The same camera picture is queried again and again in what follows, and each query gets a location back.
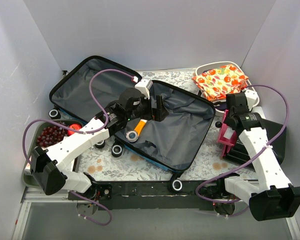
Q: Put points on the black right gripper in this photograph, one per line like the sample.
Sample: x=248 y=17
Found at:
x=230 y=136

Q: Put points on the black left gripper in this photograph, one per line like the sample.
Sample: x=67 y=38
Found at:
x=152 y=109

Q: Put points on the dark purple garment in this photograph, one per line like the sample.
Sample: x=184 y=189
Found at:
x=220 y=105

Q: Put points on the blue fish-print suitcase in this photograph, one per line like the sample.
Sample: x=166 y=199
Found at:
x=171 y=144

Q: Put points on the orange floral cloth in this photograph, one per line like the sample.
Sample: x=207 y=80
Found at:
x=215 y=83

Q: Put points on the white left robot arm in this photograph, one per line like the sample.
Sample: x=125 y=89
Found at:
x=49 y=166

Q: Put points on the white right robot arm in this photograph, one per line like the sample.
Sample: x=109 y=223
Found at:
x=275 y=197

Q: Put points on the cream plastic basin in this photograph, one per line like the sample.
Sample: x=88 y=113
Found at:
x=201 y=69

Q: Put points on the white device at right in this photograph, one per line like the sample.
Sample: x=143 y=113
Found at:
x=259 y=110

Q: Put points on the black storage box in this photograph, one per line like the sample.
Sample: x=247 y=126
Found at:
x=238 y=154

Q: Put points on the floral fern table mat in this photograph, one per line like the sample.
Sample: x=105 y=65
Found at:
x=207 y=164

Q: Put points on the red apple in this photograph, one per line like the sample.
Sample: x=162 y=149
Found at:
x=72 y=127

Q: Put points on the dark red grape bunch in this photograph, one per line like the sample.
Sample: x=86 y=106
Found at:
x=51 y=135

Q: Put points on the pink patterned packet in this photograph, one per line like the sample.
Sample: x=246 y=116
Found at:
x=27 y=169

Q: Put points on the dark green tray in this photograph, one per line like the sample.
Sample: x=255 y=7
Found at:
x=29 y=180

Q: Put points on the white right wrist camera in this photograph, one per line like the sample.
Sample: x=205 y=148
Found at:
x=252 y=98

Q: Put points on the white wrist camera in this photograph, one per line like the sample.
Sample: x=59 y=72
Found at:
x=144 y=86
x=252 y=98

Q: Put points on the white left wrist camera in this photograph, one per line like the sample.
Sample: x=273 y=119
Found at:
x=144 y=86

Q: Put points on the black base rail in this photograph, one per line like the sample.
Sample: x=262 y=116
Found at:
x=121 y=195

